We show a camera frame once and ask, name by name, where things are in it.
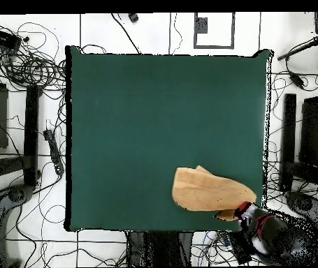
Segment tan terry towel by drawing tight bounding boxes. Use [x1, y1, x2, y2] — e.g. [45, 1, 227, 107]
[171, 165, 258, 222]

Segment black power strip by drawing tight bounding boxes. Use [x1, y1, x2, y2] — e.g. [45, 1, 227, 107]
[43, 128, 65, 176]
[226, 231, 252, 265]

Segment dark green tablecloth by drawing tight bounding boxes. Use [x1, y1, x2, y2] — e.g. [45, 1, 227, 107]
[64, 45, 274, 234]

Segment black power adapter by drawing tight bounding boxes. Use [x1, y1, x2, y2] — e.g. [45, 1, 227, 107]
[289, 71, 305, 90]

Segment black tripod rod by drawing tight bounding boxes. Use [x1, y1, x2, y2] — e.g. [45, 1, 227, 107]
[276, 34, 318, 61]

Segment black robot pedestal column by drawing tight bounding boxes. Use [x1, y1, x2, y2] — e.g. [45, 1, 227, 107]
[126, 230, 194, 267]

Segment black metal stand frame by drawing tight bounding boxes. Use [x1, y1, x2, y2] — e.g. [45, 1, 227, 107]
[279, 93, 318, 193]
[0, 84, 43, 187]

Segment tangled black cables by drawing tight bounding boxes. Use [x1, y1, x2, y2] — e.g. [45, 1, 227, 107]
[0, 22, 67, 93]

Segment black switch box with ports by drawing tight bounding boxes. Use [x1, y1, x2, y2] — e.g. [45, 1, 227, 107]
[0, 25, 22, 52]

